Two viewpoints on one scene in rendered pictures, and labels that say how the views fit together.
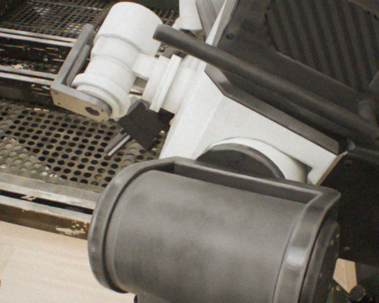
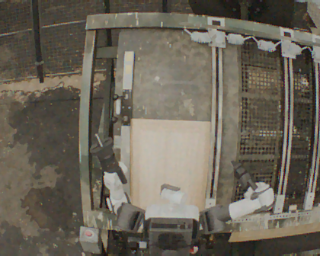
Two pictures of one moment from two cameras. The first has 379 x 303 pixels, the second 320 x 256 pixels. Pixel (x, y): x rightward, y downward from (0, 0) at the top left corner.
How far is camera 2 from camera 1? 219 cm
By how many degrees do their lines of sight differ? 56
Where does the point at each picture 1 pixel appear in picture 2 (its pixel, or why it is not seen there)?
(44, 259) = (197, 145)
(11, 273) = (189, 136)
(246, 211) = (123, 222)
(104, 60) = (168, 195)
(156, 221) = (123, 212)
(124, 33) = (172, 199)
